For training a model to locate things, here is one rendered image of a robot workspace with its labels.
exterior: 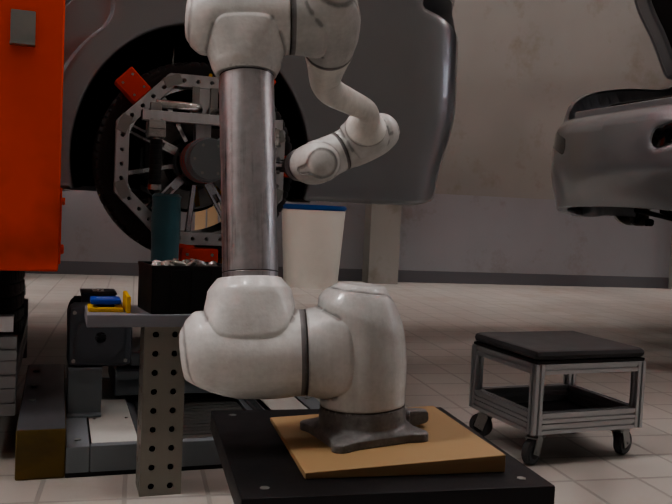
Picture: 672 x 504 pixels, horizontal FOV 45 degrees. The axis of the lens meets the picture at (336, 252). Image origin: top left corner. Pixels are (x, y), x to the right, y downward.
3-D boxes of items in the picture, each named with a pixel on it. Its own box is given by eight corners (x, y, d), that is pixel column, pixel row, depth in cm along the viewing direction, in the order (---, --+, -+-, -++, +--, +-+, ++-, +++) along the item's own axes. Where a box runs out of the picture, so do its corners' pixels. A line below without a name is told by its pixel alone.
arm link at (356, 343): (415, 412, 139) (414, 285, 138) (309, 416, 137) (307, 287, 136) (397, 391, 155) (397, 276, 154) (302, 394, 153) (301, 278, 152)
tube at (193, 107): (200, 120, 259) (201, 87, 258) (211, 115, 241) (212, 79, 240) (144, 116, 253) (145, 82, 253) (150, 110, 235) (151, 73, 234)
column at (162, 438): (175, 480, 209) (180, 318, 207) (180, 493, 200) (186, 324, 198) (135, 482, 206) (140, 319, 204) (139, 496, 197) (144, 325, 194)
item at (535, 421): (526, 468, 232) (533, 351, 230) (461, 434, 266) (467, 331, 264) (643, 457, 248) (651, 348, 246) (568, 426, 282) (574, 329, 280)
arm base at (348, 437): (451, 438, 143) (451, 407, 143) (336, 454, 135) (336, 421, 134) (402, 414, 160) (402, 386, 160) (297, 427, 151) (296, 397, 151)
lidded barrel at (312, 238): (334, 283, 768) (338, 206, 764) (350, 290, 709) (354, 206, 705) (272, 281, 753) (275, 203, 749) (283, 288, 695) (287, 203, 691)
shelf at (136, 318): (252, 316, 217) (253, 305, 216) (268, 326, 201) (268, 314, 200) (84, 317, 203) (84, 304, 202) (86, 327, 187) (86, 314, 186)
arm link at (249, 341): (309, 400, 135) (175, 405, 133) (302, 395, 151) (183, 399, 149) (298, -36, 145) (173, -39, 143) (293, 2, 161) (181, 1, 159)
